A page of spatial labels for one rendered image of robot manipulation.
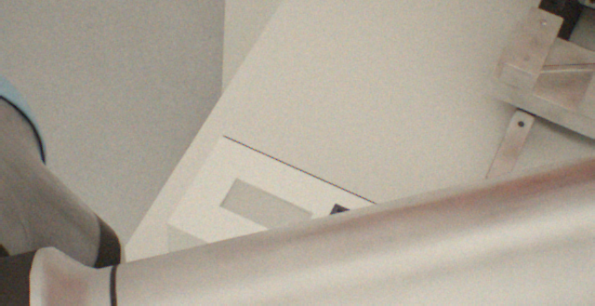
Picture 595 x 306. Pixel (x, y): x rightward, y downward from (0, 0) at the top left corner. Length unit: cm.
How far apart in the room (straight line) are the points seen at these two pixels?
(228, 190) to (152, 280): 59
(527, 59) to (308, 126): 22
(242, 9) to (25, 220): 131
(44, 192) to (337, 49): 75
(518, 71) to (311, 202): 28
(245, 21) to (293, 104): 62
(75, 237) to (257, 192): 47
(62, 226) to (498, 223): 20
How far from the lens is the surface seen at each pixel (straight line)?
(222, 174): 93
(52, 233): 46
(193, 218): 91
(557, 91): 113
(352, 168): 111
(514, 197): 35
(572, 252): 34
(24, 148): 48
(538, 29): 113
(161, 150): 208
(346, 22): 121
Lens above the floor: 176
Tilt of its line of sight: 57 degrees down
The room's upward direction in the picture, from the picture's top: 8 degrees clockwise
